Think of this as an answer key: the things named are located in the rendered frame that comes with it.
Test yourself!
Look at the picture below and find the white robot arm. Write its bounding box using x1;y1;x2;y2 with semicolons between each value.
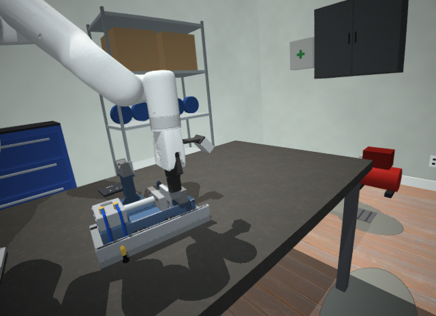
0;0;181;129

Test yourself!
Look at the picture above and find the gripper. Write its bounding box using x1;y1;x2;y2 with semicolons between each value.
151;126;186;193

